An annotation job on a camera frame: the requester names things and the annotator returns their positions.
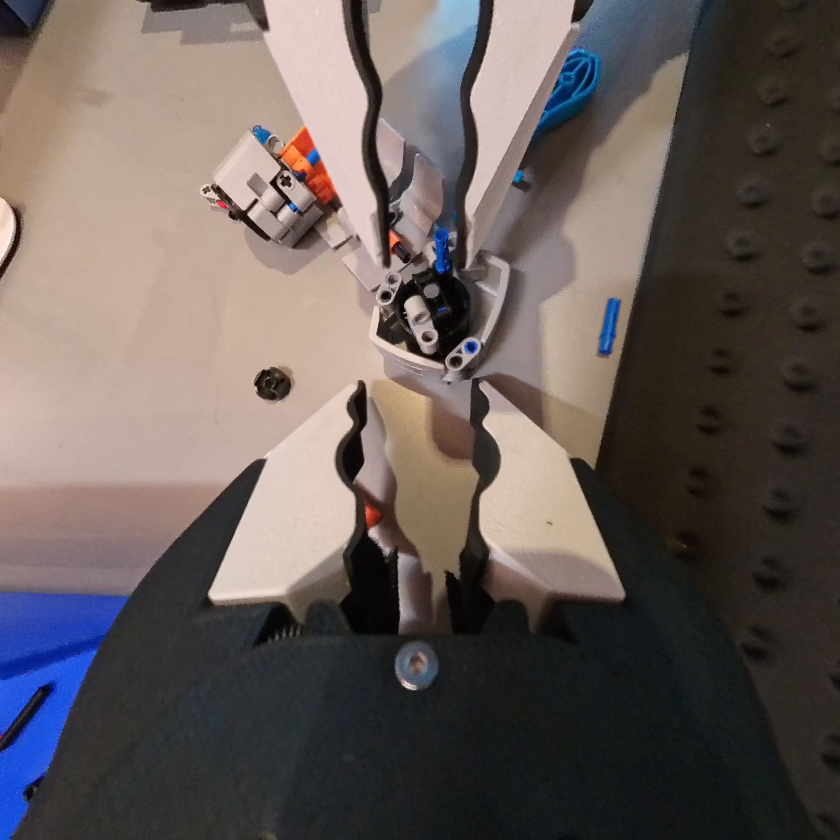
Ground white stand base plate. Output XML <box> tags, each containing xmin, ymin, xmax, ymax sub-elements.
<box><xmin>0</xmin><ymin>197</ymin><xmax>22</xmax><ymax>277</ymax></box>

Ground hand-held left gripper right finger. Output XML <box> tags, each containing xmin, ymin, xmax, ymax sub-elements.
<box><xmin>467</xmin><ymin>379</ymin><xmax>627</xmax><ymax>608</ymax></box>

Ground grey curved panel block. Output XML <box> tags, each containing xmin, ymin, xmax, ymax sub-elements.
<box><xmin>369</xmin><ymin>255</ymin><xmax>511</xmax><ymax>387</ymax></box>

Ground small dark block parts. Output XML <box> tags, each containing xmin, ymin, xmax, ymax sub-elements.
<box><xmin>0</xmin><ymin>682</ymin><xmax>53</xmax><ymax>802</ymax></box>

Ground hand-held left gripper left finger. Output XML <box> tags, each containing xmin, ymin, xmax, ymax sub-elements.
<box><xmin>209</xmin><ymin>379</ymin><xmax>370</xmax><ymax>606</ymax></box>

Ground light blue plastic strip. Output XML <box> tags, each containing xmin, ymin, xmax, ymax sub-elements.
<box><xmin>512</xmin><ymin>49</ymin><xmax>602</xmax><ymax>191</ymax></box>

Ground loose blue axle pin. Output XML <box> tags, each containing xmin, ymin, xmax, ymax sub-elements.
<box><xmin>597</xmin><ymin>297</ymin><xmax>623</xmax><ymax>358</ymax></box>

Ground small grey panel orange pin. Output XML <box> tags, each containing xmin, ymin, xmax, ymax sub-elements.
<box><xmin>322</xmin><ymin>118</ymin><xmax>448</xmax><ymax>290</ymax></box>

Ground blue plastic bin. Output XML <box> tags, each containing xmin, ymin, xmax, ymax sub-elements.
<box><xmin>0</xmin><ymin>591</ymin><xmax>132</xmax><ymax>834</ymax></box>

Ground black round core blue pin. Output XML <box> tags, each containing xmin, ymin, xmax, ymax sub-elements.
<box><xmin>377</xmin><ymin>226</ymin><xmax>473</xmax><ymax>358</ymax></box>

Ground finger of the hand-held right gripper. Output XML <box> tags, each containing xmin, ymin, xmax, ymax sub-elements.
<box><xmin>261</xmin><ymin>0</ymin><xmax>389</xmax><ymax>266</ymax></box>
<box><xmin>456</xmin><ymin>0</ymin><xmax>583</xmax><ymax>269</ymax></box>

